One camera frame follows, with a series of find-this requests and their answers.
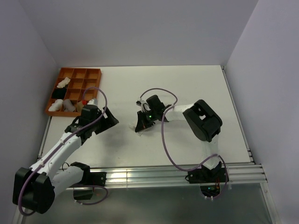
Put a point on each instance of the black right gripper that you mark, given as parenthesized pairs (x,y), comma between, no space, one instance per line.
(142,123)

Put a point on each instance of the black rolled sock in tray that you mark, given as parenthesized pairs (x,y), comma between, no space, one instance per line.
(59,93)

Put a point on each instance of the orange wooden compartment tray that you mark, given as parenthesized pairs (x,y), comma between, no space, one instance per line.
(80,87)

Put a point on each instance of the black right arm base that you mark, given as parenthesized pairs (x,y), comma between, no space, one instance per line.
(212,177)

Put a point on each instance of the white rolled sock in tray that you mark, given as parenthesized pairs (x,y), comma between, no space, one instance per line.
(56,106)

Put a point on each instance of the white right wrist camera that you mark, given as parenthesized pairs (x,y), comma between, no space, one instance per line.
(143,105)

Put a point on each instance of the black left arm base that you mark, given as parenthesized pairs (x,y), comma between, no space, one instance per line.
(85,189)

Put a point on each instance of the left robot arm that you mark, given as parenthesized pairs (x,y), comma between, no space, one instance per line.
(36,187)

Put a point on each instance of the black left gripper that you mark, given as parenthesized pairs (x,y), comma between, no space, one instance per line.
(108,122)

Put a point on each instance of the cream rolled sock in tray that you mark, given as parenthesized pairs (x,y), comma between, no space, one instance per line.
(63,83)

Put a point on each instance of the aluminium frame rail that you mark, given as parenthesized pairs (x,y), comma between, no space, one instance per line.
(160,176)

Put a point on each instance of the white sock with black stripes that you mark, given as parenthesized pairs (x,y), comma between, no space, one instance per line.
(140,133)

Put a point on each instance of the grey sock with red cuff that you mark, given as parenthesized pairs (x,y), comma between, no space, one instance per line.
(68,106)

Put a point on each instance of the tan brown long sock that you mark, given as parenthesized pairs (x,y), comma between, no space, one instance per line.
(79,106)

